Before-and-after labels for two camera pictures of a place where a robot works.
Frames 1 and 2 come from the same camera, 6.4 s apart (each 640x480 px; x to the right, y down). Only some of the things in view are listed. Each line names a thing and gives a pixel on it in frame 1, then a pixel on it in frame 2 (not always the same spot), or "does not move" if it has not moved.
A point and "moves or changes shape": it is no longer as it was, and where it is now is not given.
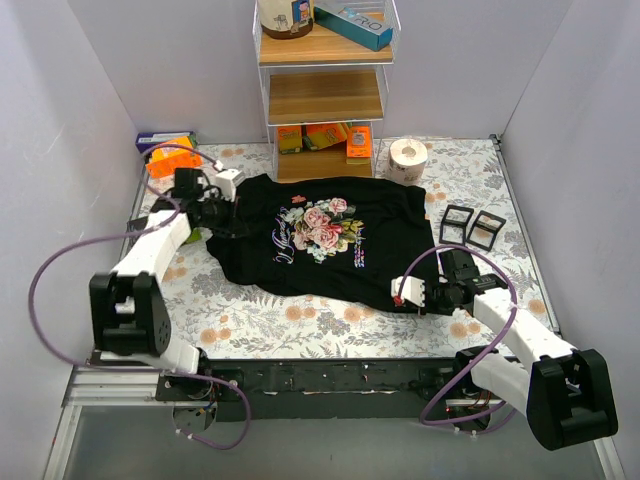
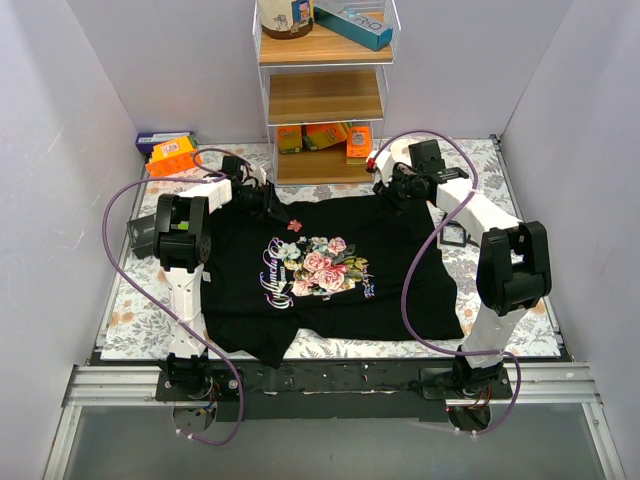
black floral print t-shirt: x=341 y=239 moves or changes shape
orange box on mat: x=175 y=154 does not move
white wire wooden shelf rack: x=324 y=67 does not move
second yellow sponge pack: x=322 y=135 does not move
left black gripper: x=228 y=216 → x=269 y=201
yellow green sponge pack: x=290 y=139 does not move
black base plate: x=325 y=390 does not move
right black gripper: x=430 y=298 → x=391 y=191
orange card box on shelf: x=358 y=144 does not move
